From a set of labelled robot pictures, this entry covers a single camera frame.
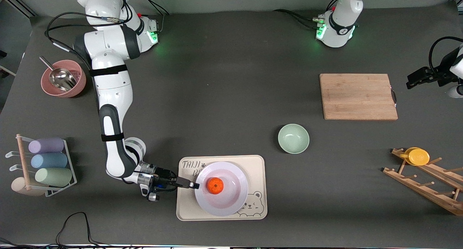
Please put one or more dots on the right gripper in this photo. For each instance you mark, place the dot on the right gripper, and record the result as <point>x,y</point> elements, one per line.
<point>165,177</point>

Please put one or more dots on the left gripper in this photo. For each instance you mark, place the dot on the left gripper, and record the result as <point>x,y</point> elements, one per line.
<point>435,74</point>

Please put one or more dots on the orange mandarin fruit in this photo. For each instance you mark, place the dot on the orange mandarin fruit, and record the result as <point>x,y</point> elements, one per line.
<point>215,185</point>

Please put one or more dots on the white ribbed ceramic plate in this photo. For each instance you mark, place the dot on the white ribbed ceramic plate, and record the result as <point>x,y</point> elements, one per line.
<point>231,202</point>

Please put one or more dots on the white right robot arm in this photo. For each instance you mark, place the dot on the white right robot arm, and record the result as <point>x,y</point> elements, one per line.
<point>112,86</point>

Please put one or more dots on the bamboo cutting board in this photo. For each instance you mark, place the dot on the bamboo cutting board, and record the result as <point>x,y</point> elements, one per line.
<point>356,97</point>

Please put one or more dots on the beige bear print tray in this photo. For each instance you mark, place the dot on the beige bear print tray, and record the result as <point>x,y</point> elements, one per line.
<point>257,169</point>

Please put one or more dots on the yellow mug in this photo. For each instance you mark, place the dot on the yellow mug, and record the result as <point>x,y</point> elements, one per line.
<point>419,157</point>

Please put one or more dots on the wooden peg drying rack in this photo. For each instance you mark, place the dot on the wooden peg drying rack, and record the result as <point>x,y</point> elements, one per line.
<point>416,185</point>

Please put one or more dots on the mint green bowl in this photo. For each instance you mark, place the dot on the mint green bowl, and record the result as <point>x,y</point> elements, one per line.
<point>293,138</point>

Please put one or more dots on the pale green cup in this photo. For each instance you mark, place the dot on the pale green cup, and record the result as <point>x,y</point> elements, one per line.
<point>54,176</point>

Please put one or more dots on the blue cup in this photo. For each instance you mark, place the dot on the blue cup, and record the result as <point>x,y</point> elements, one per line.
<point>50,161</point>

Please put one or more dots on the purple cup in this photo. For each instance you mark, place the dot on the purple cup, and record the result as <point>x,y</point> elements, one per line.
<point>47,145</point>

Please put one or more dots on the pink bowl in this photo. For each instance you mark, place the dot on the pink bowl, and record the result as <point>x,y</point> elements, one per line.
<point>74,86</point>

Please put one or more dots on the metal scoop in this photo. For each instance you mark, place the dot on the metal scoop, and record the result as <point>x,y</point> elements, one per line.
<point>61,78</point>

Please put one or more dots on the beige cup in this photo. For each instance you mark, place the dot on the beige cup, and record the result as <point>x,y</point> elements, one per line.
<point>20,187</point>

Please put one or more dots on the black frame bar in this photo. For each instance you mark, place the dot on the black frame bar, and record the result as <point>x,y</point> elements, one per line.
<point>16,1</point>

